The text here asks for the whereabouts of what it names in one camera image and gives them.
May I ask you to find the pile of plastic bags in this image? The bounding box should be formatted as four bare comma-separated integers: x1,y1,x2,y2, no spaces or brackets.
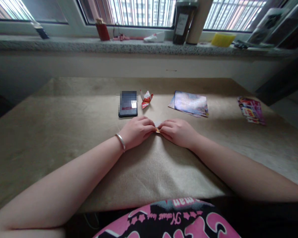
234,0,298,51

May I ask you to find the dark tall bottle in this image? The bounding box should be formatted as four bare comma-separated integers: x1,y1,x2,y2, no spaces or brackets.
173,0,198,45

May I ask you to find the yellow square container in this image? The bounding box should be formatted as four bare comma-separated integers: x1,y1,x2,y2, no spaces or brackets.
211,32,237,48

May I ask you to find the black smartphone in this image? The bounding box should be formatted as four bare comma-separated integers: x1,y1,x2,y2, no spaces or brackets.
118,90,138,118

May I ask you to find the stack of colourful paper sheets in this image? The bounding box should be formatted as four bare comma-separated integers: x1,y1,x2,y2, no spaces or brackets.
168,91,210,118

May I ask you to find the person's right hand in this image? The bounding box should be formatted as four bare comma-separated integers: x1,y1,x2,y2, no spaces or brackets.
158,118,202,150

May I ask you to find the beige tall tube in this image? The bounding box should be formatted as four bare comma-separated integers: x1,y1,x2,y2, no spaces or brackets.
186,0,213,45

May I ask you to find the red cylinder container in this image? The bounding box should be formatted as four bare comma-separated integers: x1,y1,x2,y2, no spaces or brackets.
95,18,111,42

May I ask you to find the pink printed paper wrapper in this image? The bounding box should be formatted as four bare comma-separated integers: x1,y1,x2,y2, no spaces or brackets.
237,96,266,126

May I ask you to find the red white origami crane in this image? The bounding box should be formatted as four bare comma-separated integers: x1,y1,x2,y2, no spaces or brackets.
139,89,155,109

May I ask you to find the dark brush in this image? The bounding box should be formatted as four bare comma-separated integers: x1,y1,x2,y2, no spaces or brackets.
29,21,50,40

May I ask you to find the beige table cloth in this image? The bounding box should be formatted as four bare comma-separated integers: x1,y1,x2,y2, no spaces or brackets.
0,77,298,214

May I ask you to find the window with bars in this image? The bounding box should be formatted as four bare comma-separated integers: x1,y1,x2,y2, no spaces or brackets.
0,0,296,33

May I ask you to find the person's body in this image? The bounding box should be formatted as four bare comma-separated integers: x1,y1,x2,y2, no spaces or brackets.
64,196,298,238

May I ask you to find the pink red tangled cord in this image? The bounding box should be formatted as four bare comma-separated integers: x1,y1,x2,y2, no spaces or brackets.
113,26,145,42

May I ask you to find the person's left hand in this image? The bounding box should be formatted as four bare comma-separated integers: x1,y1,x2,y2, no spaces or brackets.
120,116,157,151

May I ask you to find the white small shoe figurine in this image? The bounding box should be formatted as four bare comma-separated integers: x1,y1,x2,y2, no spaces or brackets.
143,31,165,43

